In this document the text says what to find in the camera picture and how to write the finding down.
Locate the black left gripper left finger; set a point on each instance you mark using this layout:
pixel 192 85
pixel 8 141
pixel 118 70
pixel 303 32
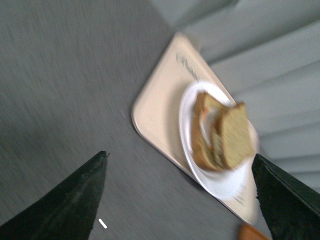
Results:
pixel 67 212

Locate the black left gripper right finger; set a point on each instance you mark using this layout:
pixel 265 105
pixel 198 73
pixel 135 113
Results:
pixel 290 208

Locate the white round plate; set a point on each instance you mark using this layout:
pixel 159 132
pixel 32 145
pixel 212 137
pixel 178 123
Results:
pixel 226 184

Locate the bread slice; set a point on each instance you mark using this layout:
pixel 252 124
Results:
pixel 204 155
pixel 232 128

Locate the orange wooden object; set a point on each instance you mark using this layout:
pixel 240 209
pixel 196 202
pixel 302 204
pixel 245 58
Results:
pixel 248 232

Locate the fried egg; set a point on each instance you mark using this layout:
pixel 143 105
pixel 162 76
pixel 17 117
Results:
pixel 207 118

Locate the beige rabbit tray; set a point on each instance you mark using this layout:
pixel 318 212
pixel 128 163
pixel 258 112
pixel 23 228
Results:
pixel 155 113

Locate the white curtain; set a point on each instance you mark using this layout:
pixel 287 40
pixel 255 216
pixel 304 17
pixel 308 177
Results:
pixel 267 54

